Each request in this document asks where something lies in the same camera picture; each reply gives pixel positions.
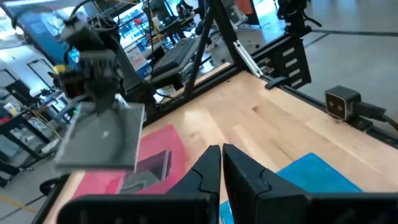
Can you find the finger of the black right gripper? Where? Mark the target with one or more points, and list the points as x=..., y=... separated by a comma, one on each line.
x=105, y=98

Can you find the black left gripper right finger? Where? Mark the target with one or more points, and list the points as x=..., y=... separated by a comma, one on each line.
x=248, y=193

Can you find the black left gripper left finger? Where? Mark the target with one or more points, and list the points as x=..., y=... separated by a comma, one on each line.
x=192, y=202

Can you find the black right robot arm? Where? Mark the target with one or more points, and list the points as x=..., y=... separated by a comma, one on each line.
x=130, y=74

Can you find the white wipes canister blue label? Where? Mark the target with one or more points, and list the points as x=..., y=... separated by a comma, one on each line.
x=140, y=62

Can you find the blue banner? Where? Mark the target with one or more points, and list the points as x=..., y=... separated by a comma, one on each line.
x=46, y=34

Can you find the red translucent plastic bin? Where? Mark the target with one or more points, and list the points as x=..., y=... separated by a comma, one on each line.
x=155, y=140

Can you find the black backlit keyboard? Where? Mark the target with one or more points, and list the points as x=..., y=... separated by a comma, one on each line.
x=175, y=56

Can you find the black shelving rack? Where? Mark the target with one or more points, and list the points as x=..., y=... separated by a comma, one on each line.
x=12, y=127

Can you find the silver metal bar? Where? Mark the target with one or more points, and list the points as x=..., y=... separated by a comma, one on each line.
x=248, y=59

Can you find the black labelled control box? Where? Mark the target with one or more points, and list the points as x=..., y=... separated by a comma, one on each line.
x=303, y=56

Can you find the black equipment stand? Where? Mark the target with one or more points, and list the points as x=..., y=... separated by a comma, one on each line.
x=293, y=15

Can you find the black frame clip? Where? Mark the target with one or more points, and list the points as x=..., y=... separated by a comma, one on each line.
x=275, y=82

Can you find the black table-level camera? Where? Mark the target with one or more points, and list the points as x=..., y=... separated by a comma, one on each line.
x=339, y=104

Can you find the black aluminium table frame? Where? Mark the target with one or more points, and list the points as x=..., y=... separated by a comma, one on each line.
x=224, y=31

